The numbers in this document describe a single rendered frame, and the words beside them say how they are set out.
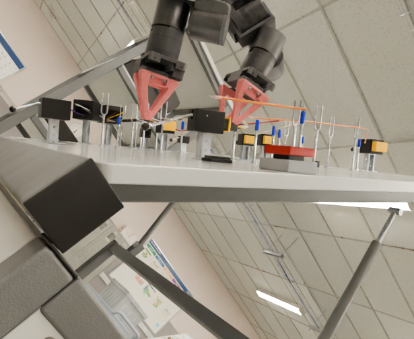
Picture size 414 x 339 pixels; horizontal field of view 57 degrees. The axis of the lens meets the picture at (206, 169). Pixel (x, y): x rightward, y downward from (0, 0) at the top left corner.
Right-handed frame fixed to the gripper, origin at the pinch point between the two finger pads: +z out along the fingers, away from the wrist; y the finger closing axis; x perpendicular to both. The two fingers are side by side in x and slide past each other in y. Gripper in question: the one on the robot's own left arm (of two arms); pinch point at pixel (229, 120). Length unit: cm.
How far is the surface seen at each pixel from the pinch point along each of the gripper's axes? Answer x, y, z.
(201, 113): 6.7, -3.2, 2.8
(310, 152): -2.5, -24.2, 4.7
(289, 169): 0.1, -25.1, 8.6
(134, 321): -157, 342, 148
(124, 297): -132, 342, 129
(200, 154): 2.7, -2.0, 8.9
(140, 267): -21, 60, 42
